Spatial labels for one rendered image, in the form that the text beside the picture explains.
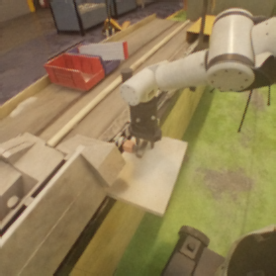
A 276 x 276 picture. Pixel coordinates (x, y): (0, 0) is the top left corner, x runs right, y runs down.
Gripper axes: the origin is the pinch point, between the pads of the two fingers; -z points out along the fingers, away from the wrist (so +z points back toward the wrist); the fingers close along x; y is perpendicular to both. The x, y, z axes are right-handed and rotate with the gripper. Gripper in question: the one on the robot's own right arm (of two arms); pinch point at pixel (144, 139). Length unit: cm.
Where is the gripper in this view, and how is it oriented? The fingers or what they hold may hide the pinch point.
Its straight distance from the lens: 67.3
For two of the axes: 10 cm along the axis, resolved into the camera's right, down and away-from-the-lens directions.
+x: -9.2, -2.5, 3.1
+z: -0.6, -6.8, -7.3
